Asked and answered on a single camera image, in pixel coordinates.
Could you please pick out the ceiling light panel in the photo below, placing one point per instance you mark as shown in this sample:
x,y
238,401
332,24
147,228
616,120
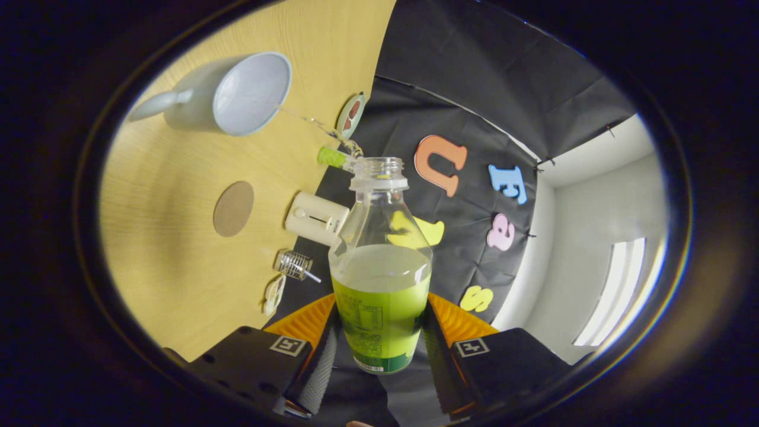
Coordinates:
x,y
616,290

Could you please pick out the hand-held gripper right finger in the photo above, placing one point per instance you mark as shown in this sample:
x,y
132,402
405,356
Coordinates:
x,y
510,362

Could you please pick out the clear juice bottle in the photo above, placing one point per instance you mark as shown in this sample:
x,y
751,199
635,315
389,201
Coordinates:
x,y
379,320

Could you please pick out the wooden table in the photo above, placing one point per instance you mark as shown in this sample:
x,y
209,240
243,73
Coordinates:
x,y
178,267

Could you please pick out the pale drinking straw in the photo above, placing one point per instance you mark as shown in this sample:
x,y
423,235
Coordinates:
x,y
313,277

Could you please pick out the pale green plate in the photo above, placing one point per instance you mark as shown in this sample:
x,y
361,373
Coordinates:
x,y
356,133

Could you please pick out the cream toaster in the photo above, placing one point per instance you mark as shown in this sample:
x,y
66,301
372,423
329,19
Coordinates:
x,y
311,216

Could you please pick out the small capped green-label bottle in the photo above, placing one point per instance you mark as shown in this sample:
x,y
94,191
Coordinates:
x,y
332,157

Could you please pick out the black backdrop cloth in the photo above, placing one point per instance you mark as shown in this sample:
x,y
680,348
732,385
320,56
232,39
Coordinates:
x,y
474,77

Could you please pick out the round brown coaster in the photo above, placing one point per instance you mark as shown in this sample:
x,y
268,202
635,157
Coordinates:
x,y
233,209

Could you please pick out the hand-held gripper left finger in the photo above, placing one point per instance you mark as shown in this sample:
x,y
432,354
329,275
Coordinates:
x,y
320,373

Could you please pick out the white divided spice dish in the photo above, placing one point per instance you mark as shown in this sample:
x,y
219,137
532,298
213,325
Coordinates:
x,y
274,295

